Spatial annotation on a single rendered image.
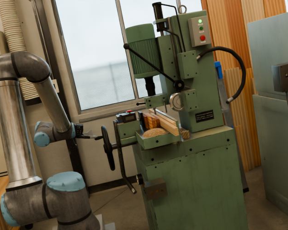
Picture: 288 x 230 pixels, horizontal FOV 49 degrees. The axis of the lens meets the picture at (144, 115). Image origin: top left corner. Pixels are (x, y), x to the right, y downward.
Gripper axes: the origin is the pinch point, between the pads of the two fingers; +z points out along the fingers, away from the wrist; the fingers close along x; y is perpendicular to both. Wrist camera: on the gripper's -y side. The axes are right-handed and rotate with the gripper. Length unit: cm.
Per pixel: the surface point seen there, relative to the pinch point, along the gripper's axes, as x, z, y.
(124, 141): -20.8, 15.7, 3.9
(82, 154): 122, -1, -45
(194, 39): -26, 47, 69
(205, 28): -26, 53, 76
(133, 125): -18.8, 20.2, 13.4
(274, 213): -3, 139, -43
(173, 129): -50, 35, 19
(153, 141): -42, 28, 10
